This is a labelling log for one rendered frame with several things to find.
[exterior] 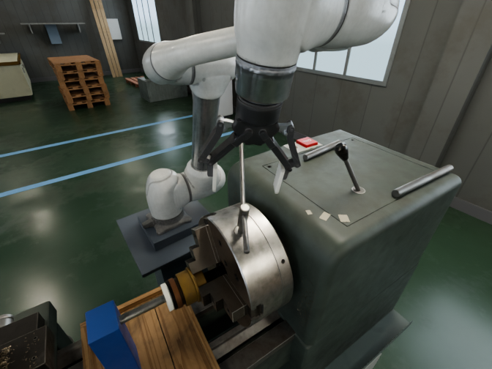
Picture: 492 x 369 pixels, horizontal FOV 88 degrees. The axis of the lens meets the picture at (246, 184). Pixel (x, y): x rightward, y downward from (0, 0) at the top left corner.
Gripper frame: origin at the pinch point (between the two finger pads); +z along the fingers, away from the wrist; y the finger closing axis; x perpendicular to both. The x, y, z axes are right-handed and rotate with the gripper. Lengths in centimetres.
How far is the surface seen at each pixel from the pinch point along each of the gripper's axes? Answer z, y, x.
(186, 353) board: 46, 13, 21
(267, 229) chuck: 12.5, -6.7, 2.7
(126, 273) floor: 159, 72, -59
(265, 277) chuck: 16.8, -5.6, 12.9
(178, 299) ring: 25.5, 14.3, 14.0
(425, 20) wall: -4, -182, -224
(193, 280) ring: 23.5, 10.9, 10.2
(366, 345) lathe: 75, -58, 15
